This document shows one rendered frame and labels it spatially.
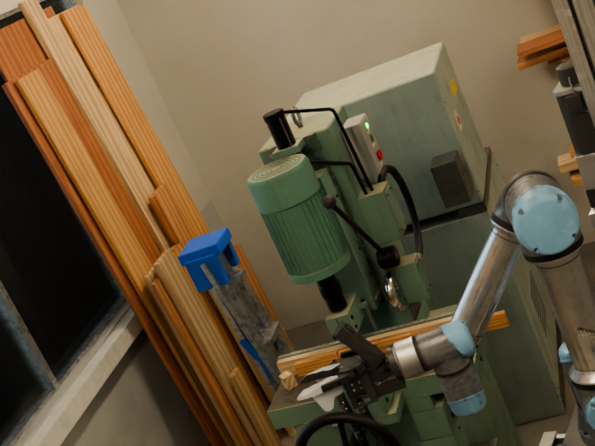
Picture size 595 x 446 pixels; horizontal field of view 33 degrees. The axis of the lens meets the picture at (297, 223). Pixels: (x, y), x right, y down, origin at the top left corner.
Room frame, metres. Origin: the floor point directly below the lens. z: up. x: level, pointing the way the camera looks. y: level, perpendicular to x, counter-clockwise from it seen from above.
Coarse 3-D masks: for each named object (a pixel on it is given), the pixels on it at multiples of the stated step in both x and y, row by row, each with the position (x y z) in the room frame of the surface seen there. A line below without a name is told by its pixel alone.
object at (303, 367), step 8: (496, 312) 2.37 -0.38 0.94; (504, 312) 2.36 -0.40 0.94; (496, 320) 2.36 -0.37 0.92; (504, 320) 2.35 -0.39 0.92; (488, 328) 2.37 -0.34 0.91; (496, 328) 2.36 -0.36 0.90; (304, 360) 2.60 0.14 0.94; (312, 360) 2.58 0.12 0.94; (320, 360) 2.56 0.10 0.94; (328, 360) 2.55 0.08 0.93; (296, 368) 2.59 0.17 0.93; (304, 368) 2.59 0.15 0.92; (312, 368) 2.58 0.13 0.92
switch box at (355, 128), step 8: (352, 120) 2.77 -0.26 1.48; (360, 120) 2.74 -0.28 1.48; (344, 128) 2.73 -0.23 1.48; (352, 128) 2.72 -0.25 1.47; (360, 128) 2.71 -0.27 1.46; (352, 136) 2.72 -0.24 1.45; (360, 136) 2.71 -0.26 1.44; (368, 136) 2.74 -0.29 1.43; (352, 144) 2.72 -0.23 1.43; (360, 144) 2.72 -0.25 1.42; (368, 144) 2.71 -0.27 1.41; (376, 144) 2.78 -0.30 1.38; (360, 152) 2.72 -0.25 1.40; (368, 152) 2.71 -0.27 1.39; (376, 152) 2.75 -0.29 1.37; (360, 160) 2.72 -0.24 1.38; (368, 160) 2.71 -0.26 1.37; (376, 160) 2.72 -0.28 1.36; (384, 160) 2.79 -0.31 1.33; (368, 168) 2.72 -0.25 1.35; (376, 168) 2.71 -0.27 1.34; (360, 176) 2.73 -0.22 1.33; (368, 176) 2.72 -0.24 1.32
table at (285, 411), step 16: (480, 352) 2.33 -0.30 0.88; (480, 368) 2.27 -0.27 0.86; (304, 384) 2.54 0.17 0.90; (416, 384) 2.30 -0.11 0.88; (432, 384) 2.29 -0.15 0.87; (288, 400) 2.49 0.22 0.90; (304, 400) 2.45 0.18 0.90; (400, 400) 2.30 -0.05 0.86; (272, 416) 2.47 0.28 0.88; (288, 416) 2.45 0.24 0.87; (304, 416) 2.44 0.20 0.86; (384, 416) 2.25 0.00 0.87; (400, 416) 2.26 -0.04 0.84; (336, 432) 2.30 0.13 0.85
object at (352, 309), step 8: (344, 296) 2.59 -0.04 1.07; (352, 296) 2.57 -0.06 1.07; (352, 304) 2.53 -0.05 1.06; (328, 312) 2.53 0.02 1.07; (336, 312) 2.51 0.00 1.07; (344, 312) 2.49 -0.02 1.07; (352, 312) 2.51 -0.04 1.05; (360, 312) 2.55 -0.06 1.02; (328, 320) 2.49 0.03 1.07; (336, 320) 2.48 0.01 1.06; (344, 320) 2.47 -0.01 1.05; (352, 320) 2.48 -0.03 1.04; (360, 320) 2.53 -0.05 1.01; (328, 328) 2.49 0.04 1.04
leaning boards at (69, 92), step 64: (0, 64) 3.90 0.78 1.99; (64, 64) 4.22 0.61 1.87; (64, 128) 3.94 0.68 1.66; (128, 128) 4.39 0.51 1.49; (64, 192) 3.80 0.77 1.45; (128, 192) 4.17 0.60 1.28; (128, 256) 3.87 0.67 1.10; (192, 320) 3.79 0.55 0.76; (192, 384) 3.81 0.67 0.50; (256, 384) 4.05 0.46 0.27
